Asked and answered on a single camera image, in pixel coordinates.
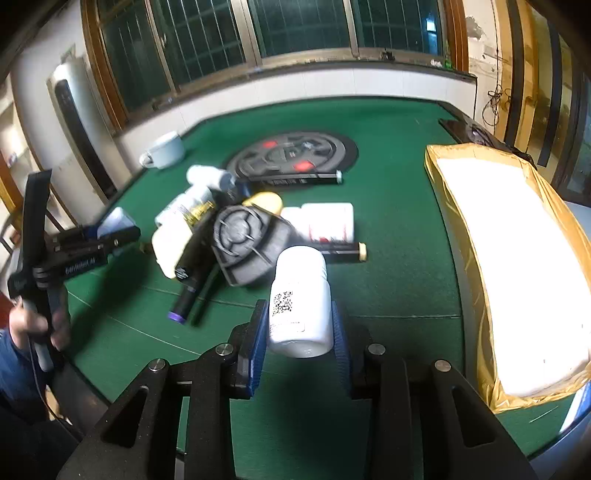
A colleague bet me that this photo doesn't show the white plastic pill bottle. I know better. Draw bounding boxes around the white plastic pill bottle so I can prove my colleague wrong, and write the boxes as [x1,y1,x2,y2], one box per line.
[267,246,334,359]

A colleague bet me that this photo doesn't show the cream square plastic case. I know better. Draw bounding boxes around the cream square plastic case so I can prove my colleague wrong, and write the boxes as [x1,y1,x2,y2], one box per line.
[151,219,192,279]

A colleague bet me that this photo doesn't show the black marker purple cap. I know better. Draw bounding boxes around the black marker purple cap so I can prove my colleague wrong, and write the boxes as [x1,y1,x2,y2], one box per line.
[168,210,216,324]

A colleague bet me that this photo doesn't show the blue sleeved left forearm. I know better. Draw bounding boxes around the blue sleeved left forearm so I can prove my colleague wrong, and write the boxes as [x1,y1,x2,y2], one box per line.
[0,329,41,407]

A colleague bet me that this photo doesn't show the person's left hand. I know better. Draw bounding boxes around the person's left hand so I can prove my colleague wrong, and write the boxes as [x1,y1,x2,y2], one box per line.
[9,297,70,351]

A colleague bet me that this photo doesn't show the white bottle with text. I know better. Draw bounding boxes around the white bottle with text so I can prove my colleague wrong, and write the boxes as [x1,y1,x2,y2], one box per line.
[154,185,214,228]

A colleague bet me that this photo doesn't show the white ceramic mug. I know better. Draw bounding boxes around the white ceramic mug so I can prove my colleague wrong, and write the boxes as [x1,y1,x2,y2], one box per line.
[138,131,185,170]

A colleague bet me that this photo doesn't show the white standing air conditioner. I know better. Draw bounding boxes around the white standing air conditioner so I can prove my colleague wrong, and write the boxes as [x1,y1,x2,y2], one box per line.
[47,57,131,203]

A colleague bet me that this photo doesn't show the black round fan-shaped object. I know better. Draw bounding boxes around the black round fan-shaped object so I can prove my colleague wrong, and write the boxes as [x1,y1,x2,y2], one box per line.
[212,205,294,287]

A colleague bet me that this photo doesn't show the white cylindrical bottle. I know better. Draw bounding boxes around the white cylindrical bottle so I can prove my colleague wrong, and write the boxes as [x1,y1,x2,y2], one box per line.
[186,165,235,192]

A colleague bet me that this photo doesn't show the black pen cream cap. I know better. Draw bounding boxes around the black pen cream cap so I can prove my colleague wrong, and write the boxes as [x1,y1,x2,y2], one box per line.
[315,242,368,264]

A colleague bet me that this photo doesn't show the white bottle red label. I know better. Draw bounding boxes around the white bottle red label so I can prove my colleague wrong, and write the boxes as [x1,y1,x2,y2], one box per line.
[280,202,355,243]

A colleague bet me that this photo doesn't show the yellow round lid object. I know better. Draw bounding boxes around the yellow round lid object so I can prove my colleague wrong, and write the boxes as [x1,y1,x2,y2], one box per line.
[242,191,283,215]

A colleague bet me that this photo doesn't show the window with green grille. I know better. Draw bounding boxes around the window with green grille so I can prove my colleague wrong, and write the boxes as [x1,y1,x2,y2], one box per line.
[80,0,469,131]

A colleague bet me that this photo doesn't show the round mahjong table control panel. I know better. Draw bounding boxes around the round mahjong table control panel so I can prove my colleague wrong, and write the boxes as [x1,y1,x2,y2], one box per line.
[224,130,359,180]

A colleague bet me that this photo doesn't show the gold-lined cardboard box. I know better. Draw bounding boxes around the gold-lined cardboard box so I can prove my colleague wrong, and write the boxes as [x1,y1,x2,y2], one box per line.
[425,144,590,413]

